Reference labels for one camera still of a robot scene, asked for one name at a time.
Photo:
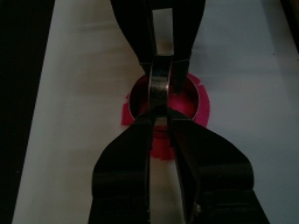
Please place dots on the round metal dough cutter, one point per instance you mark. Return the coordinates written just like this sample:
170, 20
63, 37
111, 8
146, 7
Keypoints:
158, 87

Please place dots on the pink play dough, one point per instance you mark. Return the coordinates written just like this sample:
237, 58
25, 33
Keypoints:
203, 110

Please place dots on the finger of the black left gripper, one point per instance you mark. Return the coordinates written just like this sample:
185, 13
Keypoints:
137, 26
187, 29

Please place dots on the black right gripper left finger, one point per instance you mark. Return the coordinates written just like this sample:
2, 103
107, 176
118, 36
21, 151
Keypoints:
123, 175

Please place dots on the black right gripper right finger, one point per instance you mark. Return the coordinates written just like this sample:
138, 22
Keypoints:
218, 175

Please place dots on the white cutting mat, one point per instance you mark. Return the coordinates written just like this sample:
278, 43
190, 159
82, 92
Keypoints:
241, 87

